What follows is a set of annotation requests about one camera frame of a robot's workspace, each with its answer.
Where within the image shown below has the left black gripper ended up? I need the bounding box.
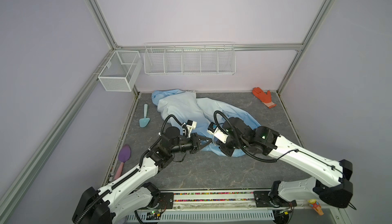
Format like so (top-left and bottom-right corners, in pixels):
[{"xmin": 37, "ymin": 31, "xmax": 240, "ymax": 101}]
[{"xmin": 170, "ymin": 133, "xmax": 212, "ymax": 154}]

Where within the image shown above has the light blue jacket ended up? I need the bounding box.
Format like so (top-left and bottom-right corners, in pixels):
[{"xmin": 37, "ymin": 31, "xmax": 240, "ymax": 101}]
[{"xmin": 152, "ymin": 89, "xmax": 260, "ymax": 138}]

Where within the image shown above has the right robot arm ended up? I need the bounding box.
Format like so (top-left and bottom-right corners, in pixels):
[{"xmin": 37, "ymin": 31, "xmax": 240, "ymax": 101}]
[{"xmin": 208, "ymin": 117, "xmax": 353, "ymax": 208}]

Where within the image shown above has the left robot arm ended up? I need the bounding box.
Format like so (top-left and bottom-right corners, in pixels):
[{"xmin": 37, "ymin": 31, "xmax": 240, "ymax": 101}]
[{"xmin": 72, "ymin": 127, "xmax": 212, "ymax": 224}]

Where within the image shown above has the orange red glove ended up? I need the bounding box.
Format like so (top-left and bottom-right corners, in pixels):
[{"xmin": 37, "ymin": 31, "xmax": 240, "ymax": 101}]
[{"xmin": 252, "ymin": 87, "xmax": 276, "ymax": 109}]

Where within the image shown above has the mint green trowel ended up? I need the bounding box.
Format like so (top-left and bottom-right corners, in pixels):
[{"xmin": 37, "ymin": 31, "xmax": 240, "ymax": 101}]
[{"xmin": 139, "ymin": 104, "xmax": 150, "ymax": 128}]

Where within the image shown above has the purple pink brush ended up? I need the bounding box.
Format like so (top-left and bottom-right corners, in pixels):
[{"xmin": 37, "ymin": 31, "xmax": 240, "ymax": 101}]
[{"xmin": 113, "ymin": 144, "xmax": 131, "ymax": 180}]

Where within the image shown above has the green circuit board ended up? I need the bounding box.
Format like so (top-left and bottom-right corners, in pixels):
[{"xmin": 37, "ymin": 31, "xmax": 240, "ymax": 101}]
[{"xmin": 146, "ymin": 212, "xmax": 161, "ymax": 221}]

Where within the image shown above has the orange yellow toy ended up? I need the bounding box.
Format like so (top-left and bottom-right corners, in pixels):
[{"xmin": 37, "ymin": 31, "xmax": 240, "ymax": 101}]
[{"xmin": 308, "ymin": 199, "xmax": 324, "ymax": 216}]

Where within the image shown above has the white slotted vent strip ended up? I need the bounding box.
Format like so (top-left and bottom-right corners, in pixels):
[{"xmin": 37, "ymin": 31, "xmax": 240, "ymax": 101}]
[{"xmin": 138, "ymin": 210, "xmax": 275, "ymax": 224}]

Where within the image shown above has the white mesh box basket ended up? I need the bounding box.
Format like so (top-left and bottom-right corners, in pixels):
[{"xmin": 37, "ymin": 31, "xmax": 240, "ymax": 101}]
[{"xmin": 98, "ymin": 50, "xmax": 143, "ymax": 92}]

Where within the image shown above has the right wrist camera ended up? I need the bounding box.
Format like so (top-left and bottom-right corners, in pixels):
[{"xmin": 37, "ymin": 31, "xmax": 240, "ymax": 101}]
[{"xmin": 207, "ymin": 122, "xmax": 228, "ymax": 144}]

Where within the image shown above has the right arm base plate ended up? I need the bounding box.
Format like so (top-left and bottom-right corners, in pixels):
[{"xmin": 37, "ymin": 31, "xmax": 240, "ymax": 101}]
[{"xmin": 253, "ymin": 190, "xmax": 297, "ymax": 208}]

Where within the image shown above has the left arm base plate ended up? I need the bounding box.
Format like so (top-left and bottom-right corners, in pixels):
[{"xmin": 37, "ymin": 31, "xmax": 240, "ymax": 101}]
[{"xmin": 144, "ymin": 192, "xmax": 174, "ymax": 209}]

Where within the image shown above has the white wire shelf basket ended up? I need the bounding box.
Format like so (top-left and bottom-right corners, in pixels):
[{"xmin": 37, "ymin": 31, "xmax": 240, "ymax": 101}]
[{"xmin": 144, "ymin": 42, "xmax": 236, "ymax": 76}]

